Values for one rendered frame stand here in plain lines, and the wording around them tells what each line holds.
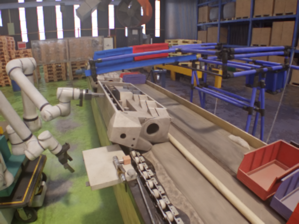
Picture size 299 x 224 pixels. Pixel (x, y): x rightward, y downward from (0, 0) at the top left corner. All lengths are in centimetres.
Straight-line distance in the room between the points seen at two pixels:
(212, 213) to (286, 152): 56
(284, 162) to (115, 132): 94
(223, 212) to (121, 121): 64
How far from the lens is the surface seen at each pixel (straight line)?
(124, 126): 93
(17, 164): 179
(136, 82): 280
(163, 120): 108
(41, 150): 129
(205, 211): 78
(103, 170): 88
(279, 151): 115
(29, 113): 186
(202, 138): 126
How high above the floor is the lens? 134
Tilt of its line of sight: 21 degrees down
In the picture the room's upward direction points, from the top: straight up
